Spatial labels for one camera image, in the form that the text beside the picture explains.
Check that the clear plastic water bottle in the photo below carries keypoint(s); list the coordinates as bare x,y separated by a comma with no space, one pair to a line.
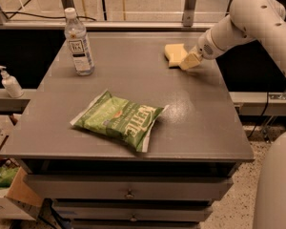
78,43

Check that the metal railing frame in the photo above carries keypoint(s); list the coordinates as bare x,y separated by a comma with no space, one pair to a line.
116,15

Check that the top grey drawer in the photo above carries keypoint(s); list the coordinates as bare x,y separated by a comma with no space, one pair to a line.
130,188

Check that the cardboard box with items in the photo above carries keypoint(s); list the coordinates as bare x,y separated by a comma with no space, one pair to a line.
17,199

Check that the grey drawer cabinet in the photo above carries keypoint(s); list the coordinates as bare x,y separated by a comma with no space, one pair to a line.
199,135

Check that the middle grey drawer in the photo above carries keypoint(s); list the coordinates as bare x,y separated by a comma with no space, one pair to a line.
146,211

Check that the yellow sponge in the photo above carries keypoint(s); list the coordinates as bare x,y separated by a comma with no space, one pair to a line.
175,53

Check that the green chip bag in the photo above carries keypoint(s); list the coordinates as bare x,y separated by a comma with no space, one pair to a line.
120,119

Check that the white pump dispenser bottle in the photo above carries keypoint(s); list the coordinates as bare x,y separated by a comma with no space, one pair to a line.
10,83

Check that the grey drawer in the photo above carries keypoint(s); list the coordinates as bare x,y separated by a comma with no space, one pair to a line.
130,188
146,211

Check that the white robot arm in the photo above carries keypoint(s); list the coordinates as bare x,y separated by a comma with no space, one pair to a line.
261,20

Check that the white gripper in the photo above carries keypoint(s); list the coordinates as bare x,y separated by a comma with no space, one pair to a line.
206,49

